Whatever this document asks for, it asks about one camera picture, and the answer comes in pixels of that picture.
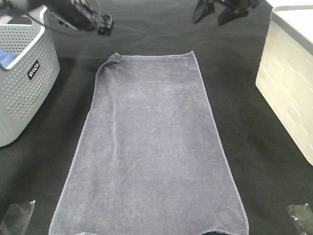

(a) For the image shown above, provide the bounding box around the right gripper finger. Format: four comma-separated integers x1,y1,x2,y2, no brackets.
217,6,249,26
192,0,215,24

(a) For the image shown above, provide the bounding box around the grey-blue terry towel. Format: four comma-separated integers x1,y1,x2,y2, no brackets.
48,52,249,235

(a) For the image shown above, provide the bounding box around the black table cloth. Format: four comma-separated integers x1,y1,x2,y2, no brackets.
0,0,313,235

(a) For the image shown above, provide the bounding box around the blue towel in basket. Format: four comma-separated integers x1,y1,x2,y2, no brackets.
0,50,18,68

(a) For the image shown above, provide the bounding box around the white slatted storage box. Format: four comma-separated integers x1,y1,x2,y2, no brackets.
255,2,313,164

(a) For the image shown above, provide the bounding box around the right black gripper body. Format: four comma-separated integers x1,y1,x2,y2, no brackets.
210,0,259,11

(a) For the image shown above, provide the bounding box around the clear tape strip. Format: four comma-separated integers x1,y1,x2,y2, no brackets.
0,200,36,235
287,203,313,235

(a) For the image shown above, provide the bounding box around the grey perforated laundry basket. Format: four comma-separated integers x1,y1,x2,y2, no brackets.
0,6,60,146

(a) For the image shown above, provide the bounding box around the right clear tape strip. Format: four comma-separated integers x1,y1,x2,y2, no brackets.
287,203,313,235

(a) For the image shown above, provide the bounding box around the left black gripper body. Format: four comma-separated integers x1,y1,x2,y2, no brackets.
70,0,105,31

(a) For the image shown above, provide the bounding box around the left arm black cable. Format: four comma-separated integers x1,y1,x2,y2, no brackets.
0,0,101,32

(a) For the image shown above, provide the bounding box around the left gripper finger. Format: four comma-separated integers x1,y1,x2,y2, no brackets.
97,14,114,36

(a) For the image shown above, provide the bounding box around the left clear tape strip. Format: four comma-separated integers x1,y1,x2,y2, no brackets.
0,200,36,235

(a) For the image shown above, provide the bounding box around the left black Piper arm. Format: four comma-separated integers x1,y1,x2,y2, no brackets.
0,0,114,37

